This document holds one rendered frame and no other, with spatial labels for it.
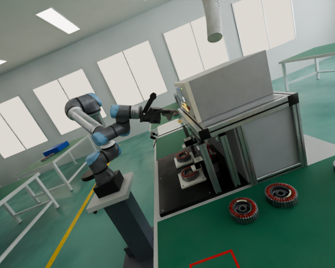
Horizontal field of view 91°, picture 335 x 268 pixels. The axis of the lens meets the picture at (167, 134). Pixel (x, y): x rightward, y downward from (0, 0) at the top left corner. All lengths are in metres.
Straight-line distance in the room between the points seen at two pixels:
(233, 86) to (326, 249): 0.65
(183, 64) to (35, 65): 4.49
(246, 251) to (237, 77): 0.69
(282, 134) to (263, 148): 0.10
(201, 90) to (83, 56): 5.43
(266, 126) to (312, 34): 6.94
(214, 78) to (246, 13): 5.80
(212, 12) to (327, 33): 6.18
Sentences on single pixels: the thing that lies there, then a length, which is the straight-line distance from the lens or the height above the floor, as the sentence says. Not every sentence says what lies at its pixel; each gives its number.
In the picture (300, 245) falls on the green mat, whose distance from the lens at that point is 0.75.
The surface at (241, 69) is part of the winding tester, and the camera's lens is 0.86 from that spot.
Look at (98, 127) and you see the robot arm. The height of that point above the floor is 1.27.
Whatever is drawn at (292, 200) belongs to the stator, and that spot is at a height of 0.78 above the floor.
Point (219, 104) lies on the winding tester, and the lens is 0.83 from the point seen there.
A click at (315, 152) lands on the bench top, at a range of 1.14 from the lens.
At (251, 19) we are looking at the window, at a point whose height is 2.01.
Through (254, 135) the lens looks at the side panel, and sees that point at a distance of 0.83.
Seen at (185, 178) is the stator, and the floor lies 0.81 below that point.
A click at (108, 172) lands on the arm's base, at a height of 0.90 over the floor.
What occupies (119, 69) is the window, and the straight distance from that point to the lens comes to 5.72.
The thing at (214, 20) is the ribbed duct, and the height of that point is 1.72.
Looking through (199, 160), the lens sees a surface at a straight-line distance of 0.99.
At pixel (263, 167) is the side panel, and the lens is 0.92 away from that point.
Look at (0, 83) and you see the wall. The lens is 7.31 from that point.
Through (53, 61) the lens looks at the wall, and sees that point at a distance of 6.39.
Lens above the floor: 1.36
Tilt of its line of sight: 17 degrees down
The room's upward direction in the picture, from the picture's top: 23 degrees counter-clockwise
